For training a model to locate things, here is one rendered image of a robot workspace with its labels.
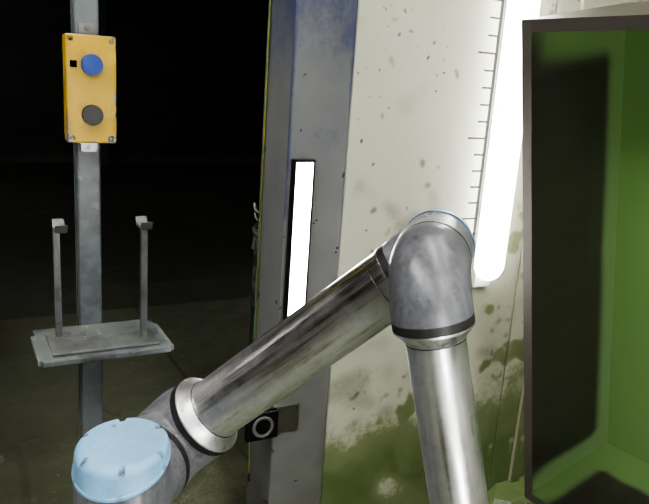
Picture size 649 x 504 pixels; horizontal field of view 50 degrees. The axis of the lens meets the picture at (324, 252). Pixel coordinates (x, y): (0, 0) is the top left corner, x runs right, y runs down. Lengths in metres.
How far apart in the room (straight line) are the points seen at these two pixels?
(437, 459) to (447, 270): 0.27
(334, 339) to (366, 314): 0.07
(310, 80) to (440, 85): 0.42
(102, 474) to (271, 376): 0.30
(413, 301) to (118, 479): 0.52
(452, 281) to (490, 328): 1.49
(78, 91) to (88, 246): 0.41
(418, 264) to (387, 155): 1.08
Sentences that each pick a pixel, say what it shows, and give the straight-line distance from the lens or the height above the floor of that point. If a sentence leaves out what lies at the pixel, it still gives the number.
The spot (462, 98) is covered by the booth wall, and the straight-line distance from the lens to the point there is 2.13.
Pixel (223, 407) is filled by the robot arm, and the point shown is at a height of 0.94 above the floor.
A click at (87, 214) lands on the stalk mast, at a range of 1.93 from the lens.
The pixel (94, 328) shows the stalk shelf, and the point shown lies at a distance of 1.98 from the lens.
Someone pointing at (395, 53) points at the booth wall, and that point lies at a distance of 1.99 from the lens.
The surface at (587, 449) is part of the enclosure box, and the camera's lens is 2.15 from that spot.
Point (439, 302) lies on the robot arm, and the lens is 0.92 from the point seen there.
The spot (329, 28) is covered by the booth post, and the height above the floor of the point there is 1.61.
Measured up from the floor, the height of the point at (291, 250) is 1.03.
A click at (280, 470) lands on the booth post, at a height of 0.34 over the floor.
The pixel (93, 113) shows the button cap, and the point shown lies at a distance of 1.82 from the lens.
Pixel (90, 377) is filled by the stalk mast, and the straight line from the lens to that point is 2.08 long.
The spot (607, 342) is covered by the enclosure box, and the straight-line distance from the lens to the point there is 2.03.
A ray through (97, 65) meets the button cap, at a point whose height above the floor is 1.48.
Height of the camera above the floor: 1.50
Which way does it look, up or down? 14 degrees down
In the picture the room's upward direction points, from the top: 4 degrees clockwise
